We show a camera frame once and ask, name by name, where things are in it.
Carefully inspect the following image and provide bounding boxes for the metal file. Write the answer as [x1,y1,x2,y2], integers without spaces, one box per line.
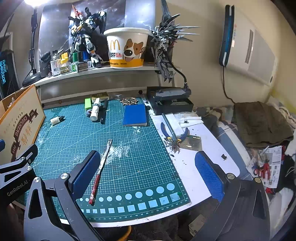
[161,113,179,140]

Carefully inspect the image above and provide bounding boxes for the dark winged robot model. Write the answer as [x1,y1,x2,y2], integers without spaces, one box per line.
[150,0,200,84]

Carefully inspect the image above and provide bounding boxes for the white tissue paper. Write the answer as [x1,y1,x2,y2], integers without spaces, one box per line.
[165,113,204,135]

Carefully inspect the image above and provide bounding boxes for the black plastic case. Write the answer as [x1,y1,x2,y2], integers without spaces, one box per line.
[146,86,194,115]

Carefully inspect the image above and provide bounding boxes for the wall poster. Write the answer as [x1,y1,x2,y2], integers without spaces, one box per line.
[38,0,156,67]

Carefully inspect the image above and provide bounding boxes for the red-handled paint-stained tool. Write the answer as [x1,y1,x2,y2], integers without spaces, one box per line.
[89,138,113,205]

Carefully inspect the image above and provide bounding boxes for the row of paint bottles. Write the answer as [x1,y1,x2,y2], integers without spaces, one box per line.
[50,50,93,77]

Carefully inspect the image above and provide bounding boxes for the blue notebook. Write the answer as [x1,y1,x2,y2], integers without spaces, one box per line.
[122,103,148,127]

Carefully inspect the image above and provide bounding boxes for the dark printed banner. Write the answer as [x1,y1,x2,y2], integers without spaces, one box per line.
[0,50,19,98]

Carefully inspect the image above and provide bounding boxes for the blue-handled pliers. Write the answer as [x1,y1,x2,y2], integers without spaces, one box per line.
[160,122,190,154]

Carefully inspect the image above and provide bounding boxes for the olive green cloth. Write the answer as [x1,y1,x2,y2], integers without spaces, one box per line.
[232,101,294,149]

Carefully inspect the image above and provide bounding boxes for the small white bottle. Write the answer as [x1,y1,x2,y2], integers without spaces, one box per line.
[50,116,65,126]

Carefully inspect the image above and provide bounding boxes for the black power cable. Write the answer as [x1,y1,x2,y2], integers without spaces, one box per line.
[222,66,235,103]

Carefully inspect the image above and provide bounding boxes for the white glue tube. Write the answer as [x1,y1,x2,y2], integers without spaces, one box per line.
[90,97,101,121]

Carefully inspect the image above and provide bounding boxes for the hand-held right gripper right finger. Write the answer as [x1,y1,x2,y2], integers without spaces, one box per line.
[195,151,271,241]

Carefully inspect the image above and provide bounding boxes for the red-handled scissors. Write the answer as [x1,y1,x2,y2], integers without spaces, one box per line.
[253,162,271,179]

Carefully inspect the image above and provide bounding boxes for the black desk lamp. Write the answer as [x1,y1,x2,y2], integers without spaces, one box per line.
[22,0,50,87]

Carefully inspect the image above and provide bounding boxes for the white desk shelf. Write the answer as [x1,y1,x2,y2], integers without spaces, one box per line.
[22,62,176,105]

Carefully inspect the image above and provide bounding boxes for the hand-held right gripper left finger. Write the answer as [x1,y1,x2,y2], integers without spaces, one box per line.
[23,150,104,241]

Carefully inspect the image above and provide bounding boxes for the white blue robot model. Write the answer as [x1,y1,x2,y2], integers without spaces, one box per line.
[68,5,108,68]

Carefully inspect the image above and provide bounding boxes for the wooden ship wheel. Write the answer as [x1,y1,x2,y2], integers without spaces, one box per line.
[120,97,140,106]

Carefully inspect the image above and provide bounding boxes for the yellow cable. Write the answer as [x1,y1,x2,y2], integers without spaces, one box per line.
[120,226,132,241]

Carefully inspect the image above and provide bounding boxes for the printed instruction sheet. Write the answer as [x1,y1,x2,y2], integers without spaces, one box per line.
[246,146,284,189]

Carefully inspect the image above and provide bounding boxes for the green cutting mat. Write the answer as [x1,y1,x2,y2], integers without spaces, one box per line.
[17,97,192,223]

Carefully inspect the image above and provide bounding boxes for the printed paper bucket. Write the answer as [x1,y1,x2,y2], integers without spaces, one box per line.
[104,27,153,69]

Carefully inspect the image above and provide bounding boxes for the blue black wall device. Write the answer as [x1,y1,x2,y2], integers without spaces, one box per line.
[218,5,235,67]

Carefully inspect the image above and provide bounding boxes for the white air conditioner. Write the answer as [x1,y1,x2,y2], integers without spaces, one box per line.
[225,11,279,87]

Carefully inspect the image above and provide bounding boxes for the yellow metal tin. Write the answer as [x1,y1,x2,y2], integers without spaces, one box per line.
[91,92,109,101]

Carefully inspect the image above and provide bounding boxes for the small metal plate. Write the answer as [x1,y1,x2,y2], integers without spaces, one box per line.
[179,136,202,151]

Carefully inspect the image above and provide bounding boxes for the printed cardboard box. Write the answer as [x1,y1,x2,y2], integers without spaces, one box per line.
[0,85,46,163]

